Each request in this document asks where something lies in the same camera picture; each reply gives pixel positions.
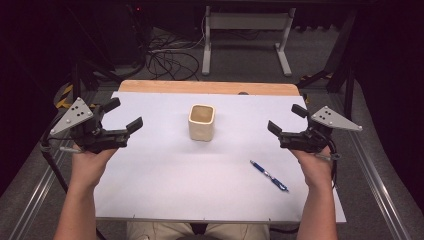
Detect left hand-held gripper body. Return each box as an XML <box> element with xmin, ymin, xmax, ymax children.
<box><xmin>49</xmin><ymin>97</ymin><xmax>130</xmax><ymax>155</ymax></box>

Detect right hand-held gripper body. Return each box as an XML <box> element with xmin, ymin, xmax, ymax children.
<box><xmin>278</xmin><ymin>105</ymin><xmax>364</xmax><ymax>155</ymax></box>

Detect person's right hand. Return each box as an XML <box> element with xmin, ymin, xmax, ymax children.
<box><xmin>289</xmin><ymin>145</ymin><xmax>336</xmax><ymax>192</ymax></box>

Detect person's left hand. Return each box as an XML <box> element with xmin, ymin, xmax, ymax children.
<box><xmin>70</xmin><ymin>143</ymin><xmax>119</xmax><ymax>192</ymax></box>

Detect yellow black striped tape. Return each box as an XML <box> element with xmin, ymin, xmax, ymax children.
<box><xmin>54</xmin><ymin>83</ymin><xmax>75</xmax><ymax>110</ymax></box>

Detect black tripod stand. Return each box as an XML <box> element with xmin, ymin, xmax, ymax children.
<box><xmin>295</xmin><ymin>9</ymin><xmax>358</xmax><ymax>120</ymax></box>
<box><xmin>64</xmin><ymin>6</ymin><xmax>148</xmax><ymax>101</ymax></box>

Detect blue pen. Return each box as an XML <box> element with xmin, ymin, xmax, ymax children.
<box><xmin>249</xmin><ymin>159</ymin><xmax>290</xmax><ymax>193</ymax></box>

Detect beige square cup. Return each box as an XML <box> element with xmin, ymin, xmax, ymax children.
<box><xmin>187</xmin><ymin>103</ymin><xmax>216</xmax><ymax>143</ymax></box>

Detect white table sheet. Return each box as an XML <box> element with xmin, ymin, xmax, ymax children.
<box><xmin>93</xmin><ymin>91</ymin><xmax>348</xmax><ymax>224</ymax></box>

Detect person's legs in beige trousers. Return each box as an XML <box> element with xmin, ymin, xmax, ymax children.
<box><xmin>126</xmin><ymin>222</ymin><xmax>271</xmax><ymax>240</ymax></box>

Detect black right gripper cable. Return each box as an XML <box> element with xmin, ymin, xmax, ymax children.
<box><xmin>323</xmin><ymin>135</ymin><xmax>339</xmax><ymax>190</ymax></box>

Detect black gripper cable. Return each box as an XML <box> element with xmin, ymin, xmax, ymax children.
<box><xmin>39</xmin><ymin>113</ymin><xmax>108</xmax><ymax>240</ymax></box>
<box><xmin>323</xmin><ymin>135</ymin><xmax>339</xmax><ymax>190</ymax></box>

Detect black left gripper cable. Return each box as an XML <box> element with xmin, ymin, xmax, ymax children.
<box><xmin>39</xmin><ymin>113</ymin><xmax>108</xmax><ymax>240</ymax></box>

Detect tangle of black floor cables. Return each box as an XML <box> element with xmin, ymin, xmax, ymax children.
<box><xmin>145</xmin><ymin>31</ymin><xmax>202</xmax><ymax>82</ymax></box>

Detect aluminium rail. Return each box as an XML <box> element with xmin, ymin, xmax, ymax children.
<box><xmin>346</xmin><ymin>131</ymin><xmax>413</xmax><ymax>240</ymax></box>
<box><xmin>8</xmin><ymin>139</ymin><xmax>73</xmax><ymax>240</ymax></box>

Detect white metal stand frame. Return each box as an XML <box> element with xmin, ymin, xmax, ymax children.
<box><xmin>201</xmin><ymin>5</ymin><xmax>297</xmax><ymax>77</ymax></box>

